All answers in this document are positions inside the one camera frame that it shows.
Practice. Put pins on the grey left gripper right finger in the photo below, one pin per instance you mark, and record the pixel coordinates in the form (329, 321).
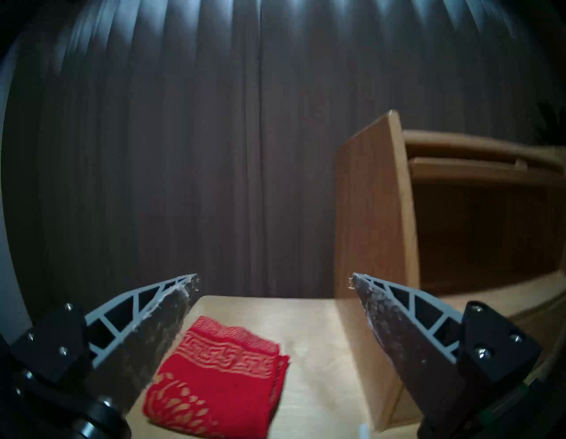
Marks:
(420, 349)

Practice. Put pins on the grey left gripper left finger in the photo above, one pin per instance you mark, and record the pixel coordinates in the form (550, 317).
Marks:
(132, 345)

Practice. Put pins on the red patterned towel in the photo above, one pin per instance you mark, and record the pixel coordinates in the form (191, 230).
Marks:
(221, 380)

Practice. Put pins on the wooden cabinet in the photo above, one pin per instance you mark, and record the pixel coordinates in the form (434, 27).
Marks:
(371, 212)

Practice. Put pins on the grey curtain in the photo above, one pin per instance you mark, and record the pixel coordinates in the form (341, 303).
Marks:
(177, 155)

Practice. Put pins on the tall dark leafy plant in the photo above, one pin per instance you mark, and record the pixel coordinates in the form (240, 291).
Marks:
(550, 124)

